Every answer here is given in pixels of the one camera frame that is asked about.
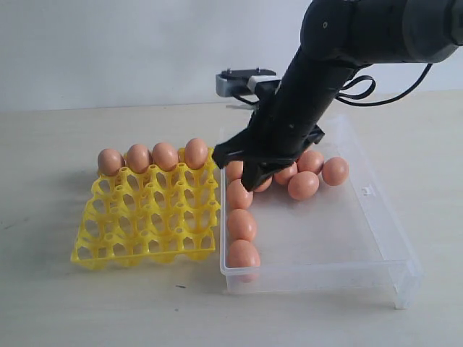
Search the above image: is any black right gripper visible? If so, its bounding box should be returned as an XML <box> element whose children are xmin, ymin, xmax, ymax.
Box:
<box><xmin>212</xmin><ymin>53</ymin><xmax>369</xmax><ymax>192</ymax></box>

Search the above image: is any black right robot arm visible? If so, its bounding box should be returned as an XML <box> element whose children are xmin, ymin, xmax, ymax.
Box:
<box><xmin>212</xmin><ymin>0</ymin><xmax>462</xmax><ymax>191</ymax></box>

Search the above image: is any brown egg column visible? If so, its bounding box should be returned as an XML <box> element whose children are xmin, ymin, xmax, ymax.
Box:
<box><xmin>226</xmin><ymin>209</ymin><xmax>258</xmax><ymax>241</ymax></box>

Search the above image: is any brown egg slot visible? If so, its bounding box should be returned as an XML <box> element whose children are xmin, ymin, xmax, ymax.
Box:
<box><xmin>97</xmin><ymin>148</ymin><xmax>125</xmax><ymax>176</ymax></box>
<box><xmin>152</xmin><ymin>142</ymin><xmax>179</xmax><ymax>171</ymax></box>
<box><xmin>127</xmin><ymin>144</ymin><xmax>152</xmax><ymax>174</ymax></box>
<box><xmin>184</xmin><ymin>138</ymin><xmax>208</xmax><ymax>170</ymax></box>

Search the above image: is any yellow plastic egg tray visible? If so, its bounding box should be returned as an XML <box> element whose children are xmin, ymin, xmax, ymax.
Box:
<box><xmin>70</xmin><ymin>158</ymin><xmax>221</xmax><ymax>270</ymax></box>

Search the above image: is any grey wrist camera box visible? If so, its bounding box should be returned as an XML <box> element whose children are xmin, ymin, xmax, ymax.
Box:
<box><xmin>215</xmin><ymin>68</ymin><xmax>279</xmax><ymax>98</ymax></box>

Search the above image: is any clear plastic bin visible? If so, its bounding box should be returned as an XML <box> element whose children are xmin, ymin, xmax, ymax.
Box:
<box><xmin>220</xmin><ymin>115</ymin><xmax>422</xmax><ymax>309</ymax></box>

